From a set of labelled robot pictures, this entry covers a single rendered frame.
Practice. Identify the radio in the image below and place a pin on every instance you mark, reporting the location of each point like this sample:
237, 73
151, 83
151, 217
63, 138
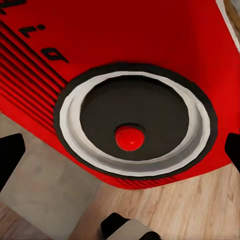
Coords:
140, 93

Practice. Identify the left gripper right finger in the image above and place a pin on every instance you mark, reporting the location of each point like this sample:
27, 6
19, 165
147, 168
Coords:
232, 148

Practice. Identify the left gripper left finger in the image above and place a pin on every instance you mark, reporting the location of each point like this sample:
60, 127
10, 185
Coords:
12, 148

